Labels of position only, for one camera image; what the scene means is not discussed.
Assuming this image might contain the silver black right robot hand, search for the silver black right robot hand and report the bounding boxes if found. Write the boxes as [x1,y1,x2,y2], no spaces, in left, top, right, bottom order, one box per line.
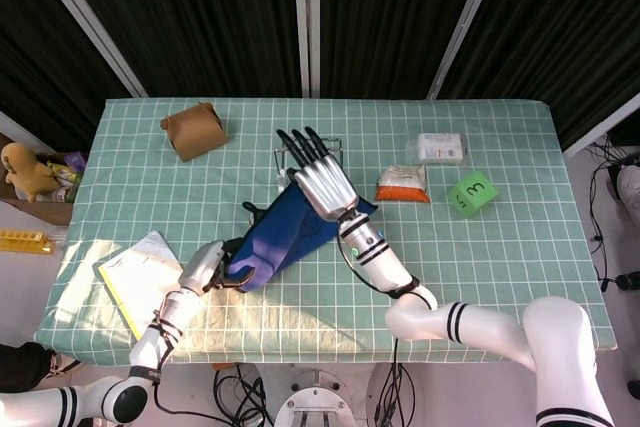
[276,125,359,223]

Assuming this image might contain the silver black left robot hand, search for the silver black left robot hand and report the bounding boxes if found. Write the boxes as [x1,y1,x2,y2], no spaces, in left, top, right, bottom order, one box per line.
[177,238,257,297]

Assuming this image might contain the silver robot base column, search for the silver robot base column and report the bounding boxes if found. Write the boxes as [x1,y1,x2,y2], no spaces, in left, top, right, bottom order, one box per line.
[259,361,401,427]

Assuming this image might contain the yellow white notebook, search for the yellow white notebook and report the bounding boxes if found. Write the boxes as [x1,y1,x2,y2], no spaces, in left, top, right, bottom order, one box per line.
[97,230,186,343]

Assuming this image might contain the orange white snack bag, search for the orange white snack bag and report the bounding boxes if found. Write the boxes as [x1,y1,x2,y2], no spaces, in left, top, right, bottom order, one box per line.
[374,164,431,205]

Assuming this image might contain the white sealed packet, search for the white sealed packet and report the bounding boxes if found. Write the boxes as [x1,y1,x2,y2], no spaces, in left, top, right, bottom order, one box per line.
[407,132,470,167]

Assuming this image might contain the green checked tablecloth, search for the green checked tablecloth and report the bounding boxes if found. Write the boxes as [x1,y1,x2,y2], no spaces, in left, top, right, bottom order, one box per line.
[34,96,619,366]

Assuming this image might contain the brown cardboard carry box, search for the brown cardboard carry box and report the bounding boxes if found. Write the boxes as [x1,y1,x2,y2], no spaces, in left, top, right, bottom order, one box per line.
[159,101,229,164]

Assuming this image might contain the green numbered foam cube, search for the green numbered foam cube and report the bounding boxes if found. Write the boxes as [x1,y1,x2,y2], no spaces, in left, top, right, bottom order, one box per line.
[447,170,500,220]

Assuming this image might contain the green packet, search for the green packet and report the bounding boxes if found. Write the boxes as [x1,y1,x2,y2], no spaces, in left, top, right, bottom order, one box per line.
[47,160,84,203]

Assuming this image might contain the purple packet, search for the purple packet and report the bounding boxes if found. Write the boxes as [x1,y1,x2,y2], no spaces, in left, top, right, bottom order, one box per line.
[63,150,89,174]

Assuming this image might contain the black white sneaker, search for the black white sneaker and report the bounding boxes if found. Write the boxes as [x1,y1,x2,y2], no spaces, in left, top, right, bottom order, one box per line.
[49,350,84,376]

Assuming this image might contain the open cardboard storage box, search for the open cardboard storage box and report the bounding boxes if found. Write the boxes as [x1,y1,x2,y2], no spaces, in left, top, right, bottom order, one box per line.
[0,131,91,227]

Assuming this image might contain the black pleated curtain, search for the black pleated curtain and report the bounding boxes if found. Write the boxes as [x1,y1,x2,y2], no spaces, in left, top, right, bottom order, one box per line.
[439,0,640,151]
[0,0,144,153]
[52,0,306,98]
[318,0,494,98]

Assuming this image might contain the yellow plastic tray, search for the yellow plastic tray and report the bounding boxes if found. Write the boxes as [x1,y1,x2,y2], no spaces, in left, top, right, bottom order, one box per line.
[0,229,57,256]

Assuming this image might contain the yellow plush toy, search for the yellow plush toy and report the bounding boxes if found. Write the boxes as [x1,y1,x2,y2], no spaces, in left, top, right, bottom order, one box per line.
[0,141,57,203]

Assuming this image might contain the black trouser leg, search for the black trouser leg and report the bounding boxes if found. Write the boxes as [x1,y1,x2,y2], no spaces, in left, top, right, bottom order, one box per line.
[0,341,57,394]

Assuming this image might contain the white rounded floor object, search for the white rounded floor object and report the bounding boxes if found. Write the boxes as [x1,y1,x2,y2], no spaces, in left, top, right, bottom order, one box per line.
[614,164,640,209]

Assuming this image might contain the metal wire rack white feet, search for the metal wire rack white feet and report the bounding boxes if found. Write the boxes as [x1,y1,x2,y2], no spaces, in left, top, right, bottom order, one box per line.
[272,134,347,193]

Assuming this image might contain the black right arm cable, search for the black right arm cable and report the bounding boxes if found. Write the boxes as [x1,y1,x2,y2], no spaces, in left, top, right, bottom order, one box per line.
[335,234,404,366]

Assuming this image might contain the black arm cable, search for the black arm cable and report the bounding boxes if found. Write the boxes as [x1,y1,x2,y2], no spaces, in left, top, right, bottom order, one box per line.
[335,234,404,366]
[149,310,211,421]

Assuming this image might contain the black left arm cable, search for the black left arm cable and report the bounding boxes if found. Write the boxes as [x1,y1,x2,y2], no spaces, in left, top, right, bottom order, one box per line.
[149,310,211,421]

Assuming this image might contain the black floor cable bundle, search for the black floor cable bundle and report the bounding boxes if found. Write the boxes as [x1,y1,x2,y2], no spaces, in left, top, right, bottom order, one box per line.
[587,139,640,293]
[374,361,419,427]
[212,364,276,427]

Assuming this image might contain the white frame post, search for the white frame post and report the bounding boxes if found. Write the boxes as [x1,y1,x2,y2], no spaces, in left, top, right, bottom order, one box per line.
[292,0,322,99]
[33,0,149,99]
[426,0,509,101]

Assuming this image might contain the white frame beam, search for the white frame beam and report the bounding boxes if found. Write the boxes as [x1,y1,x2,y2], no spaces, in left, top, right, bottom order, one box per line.
[562,105,640,156]

